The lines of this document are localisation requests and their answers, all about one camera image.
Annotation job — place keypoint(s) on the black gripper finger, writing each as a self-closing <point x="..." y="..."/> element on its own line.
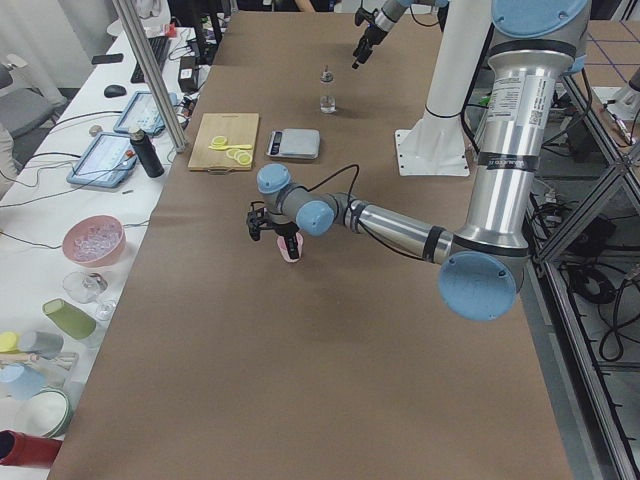
<point x="291" y="246"/>
<point x="361" y="55"/>

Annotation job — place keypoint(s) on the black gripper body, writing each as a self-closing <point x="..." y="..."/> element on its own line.
<point x="286" y="231"/>
<point x="372" y="36"/>

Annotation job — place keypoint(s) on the pink plastic cup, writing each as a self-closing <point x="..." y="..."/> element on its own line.
<point x="280" y="244"/>

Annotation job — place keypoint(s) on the glass sauce bottle metal spout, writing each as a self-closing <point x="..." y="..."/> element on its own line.
<point x="327" y="99"/>

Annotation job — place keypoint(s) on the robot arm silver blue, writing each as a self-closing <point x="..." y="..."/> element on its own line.
<point x="380" y="22"/>
<point x="485" y="115"/>

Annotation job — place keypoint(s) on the digital kitchen scale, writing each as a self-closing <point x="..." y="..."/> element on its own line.
<point x="292" y="143"/>

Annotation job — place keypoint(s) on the green plastic cup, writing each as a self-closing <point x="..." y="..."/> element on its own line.
<point x="70" y="319"/>

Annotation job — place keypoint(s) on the grey plastic cup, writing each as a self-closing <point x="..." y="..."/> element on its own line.
<point x="45" y="344"/>

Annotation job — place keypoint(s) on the yellow plastic cup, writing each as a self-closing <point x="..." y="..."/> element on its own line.
<point x="9" y="342"/>

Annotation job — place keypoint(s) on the light blue cup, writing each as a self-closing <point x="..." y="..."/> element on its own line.
<point x="22" y="381"/>

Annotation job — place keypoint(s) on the lemon slice top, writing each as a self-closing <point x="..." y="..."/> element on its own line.
<point x="247" y="160"/>

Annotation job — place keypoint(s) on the yellow plastic knife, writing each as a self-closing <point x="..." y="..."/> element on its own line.
<point x="236" y="146"/>

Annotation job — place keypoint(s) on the bamboo cutting board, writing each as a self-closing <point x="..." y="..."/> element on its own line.
<point x="239" y="128"/>

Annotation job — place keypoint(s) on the lemon slice bottom pair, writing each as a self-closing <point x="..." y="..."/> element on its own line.
<point x="218" y="142"/>

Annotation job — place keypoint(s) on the black water bottle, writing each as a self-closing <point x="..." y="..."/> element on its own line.
<point x="144" y="149"/>

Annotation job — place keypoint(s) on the blue teach pendant upper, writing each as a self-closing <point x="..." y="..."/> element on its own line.
<point x="140" y="110"/>

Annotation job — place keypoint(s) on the blue teach pendant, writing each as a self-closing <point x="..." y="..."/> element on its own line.
<point x="140" y="110"/>
<point x="106" y="163"/>

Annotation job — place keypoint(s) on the blue teach pendant lower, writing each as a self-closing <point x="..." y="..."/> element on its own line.
<point x="106" y="163"/>

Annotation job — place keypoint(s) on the pink bowl with ice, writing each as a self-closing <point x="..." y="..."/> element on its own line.
<point x="96" y="241"/>

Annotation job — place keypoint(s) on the wine glass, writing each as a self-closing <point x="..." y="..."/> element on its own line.
<point x="88" y="287"/>

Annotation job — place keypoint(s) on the black computer mouse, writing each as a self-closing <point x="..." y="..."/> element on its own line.
<point x="114" y="91"/>

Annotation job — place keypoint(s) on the white green-rimmed bowl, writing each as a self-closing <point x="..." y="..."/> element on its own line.
<point x="47" y="414"/>

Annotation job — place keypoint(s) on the red cylinder container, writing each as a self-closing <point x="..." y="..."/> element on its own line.
<point x="20" y="449"/>

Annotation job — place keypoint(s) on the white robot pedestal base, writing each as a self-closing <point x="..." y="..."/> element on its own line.
<point x="435" y="145"/>

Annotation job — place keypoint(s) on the aluminium frame post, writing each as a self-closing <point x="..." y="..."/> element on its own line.
<point x="144" y="56"/>

